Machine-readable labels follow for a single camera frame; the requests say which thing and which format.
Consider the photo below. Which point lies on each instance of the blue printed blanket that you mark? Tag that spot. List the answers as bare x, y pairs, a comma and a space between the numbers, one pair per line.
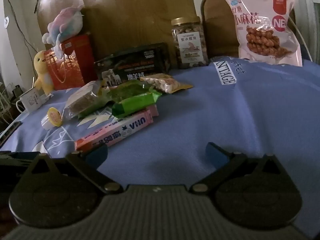
200, 105

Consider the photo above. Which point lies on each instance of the pink twisted dough snack bag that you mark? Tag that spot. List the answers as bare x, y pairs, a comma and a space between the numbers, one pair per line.
262, 17

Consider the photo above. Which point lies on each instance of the brown wooden board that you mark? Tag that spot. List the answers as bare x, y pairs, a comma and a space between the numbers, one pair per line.
130, 17

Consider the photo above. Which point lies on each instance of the white enamel mug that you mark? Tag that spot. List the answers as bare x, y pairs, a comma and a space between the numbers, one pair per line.
31, 101

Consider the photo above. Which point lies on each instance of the orange nut packet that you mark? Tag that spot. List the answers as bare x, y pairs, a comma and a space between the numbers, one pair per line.
165, 83

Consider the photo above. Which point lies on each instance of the pastel plush toy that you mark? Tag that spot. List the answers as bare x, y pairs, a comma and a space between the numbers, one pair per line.
66, 22

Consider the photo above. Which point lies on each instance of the dark green snack packet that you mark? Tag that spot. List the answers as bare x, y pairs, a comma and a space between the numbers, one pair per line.
130, 90

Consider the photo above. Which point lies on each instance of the clear packet brown snack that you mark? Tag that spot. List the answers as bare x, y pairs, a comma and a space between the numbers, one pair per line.
80, 100

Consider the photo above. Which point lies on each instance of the yellow duck plush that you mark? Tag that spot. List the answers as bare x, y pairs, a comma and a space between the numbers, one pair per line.
41, 65

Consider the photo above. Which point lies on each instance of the pink candy box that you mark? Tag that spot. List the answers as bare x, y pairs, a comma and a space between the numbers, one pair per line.
112, 132

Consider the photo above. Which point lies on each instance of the black printed box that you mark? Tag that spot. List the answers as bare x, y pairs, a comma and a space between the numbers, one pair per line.
135, 65

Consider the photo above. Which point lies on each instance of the clear nut jar gold lid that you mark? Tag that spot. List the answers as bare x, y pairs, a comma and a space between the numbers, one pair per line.
190, 42

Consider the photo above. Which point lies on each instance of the white window frame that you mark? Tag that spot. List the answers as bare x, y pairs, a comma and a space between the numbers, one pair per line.
312, 17

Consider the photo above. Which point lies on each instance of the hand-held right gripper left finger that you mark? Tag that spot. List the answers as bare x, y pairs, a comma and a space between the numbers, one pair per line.
96, 153

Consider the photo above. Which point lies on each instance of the brown chair back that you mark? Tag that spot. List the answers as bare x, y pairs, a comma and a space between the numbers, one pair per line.
217, 25

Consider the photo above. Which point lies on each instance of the red gift bag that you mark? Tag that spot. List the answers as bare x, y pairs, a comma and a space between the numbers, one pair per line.
66, 72
83, 52

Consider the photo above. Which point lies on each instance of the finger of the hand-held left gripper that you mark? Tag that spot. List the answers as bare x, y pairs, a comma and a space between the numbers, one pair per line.
17, 155

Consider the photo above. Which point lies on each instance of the jelly cup yellow lid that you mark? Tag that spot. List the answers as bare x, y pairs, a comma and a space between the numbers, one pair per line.
53, 116

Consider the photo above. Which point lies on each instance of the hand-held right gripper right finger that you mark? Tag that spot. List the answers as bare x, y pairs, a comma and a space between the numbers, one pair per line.
215, 152

